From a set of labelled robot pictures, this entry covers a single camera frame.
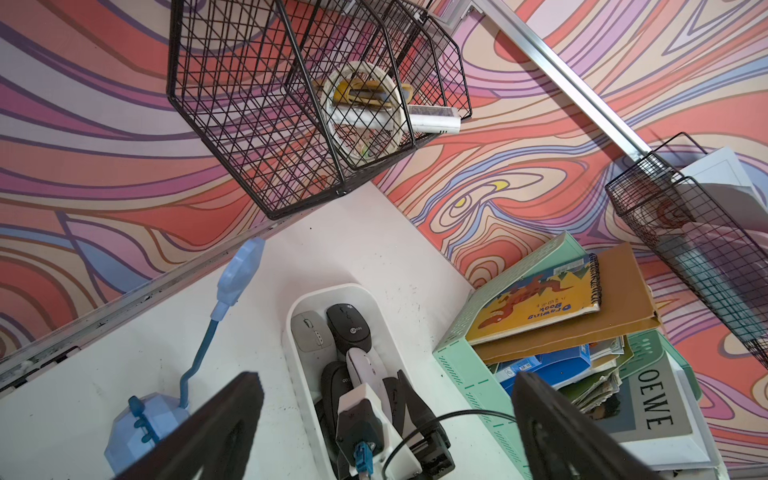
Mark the white paper sheets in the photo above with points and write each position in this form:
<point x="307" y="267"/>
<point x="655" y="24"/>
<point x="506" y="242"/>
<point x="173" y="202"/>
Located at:
<point x="725" y="180"/>

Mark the colourful spiral notebook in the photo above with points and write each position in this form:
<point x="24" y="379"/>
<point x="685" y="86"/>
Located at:
<point x="551" y="296"/>

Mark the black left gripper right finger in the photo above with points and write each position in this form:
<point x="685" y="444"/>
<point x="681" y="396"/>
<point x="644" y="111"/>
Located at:
<point x="562" y="443"/>

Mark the blue booklet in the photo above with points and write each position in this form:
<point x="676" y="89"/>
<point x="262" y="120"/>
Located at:
<point x="555" y="368"/>

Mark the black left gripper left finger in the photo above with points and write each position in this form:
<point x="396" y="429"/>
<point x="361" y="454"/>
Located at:
<point x="214" y="442"/>

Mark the black wire basket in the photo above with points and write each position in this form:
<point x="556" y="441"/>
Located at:
<point x="244" y="75"/>
<point x="691" y="232"/>

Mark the black wire basket left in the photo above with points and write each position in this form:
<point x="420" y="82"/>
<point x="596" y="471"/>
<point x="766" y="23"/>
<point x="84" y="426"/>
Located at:
<point x="244" y="75"/>

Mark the black mouse front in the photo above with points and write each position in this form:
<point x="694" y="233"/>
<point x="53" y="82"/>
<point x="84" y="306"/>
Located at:
<point x="334" y="383"/>

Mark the white binder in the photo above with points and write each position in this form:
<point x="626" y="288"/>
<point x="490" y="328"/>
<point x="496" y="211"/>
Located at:
<point x="656" y="418"/>

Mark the white upside-down mouse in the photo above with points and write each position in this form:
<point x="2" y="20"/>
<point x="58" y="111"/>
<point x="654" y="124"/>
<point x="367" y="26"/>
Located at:
<point x="367" y="368"/>

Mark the white storage box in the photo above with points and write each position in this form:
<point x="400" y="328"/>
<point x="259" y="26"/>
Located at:
<point x="382" y="341"/>

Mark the white remote control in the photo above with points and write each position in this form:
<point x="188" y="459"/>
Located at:
<point x="434" y="119"/>

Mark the green file organizer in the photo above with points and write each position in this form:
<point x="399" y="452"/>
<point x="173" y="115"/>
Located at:
<point x="627" y="308"/>

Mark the grey mouse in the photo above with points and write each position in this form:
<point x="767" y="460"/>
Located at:
<point x="311" y="332"/>

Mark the black mouse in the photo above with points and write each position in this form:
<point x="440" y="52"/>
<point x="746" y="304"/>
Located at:
<point x="334" y="383"/>
<point x="348" y="328"/>

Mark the black wire basket back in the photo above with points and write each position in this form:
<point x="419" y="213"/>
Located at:
<point x="691" y="232"/>

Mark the magazines stack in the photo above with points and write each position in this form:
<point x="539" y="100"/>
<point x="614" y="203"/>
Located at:
<point x="601" y="381"/>

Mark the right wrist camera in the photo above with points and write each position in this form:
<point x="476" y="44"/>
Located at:
<point x="369" y="442"/>

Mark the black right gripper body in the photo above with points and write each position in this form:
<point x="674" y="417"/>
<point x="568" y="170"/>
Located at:
<point x="428" y="441"/>

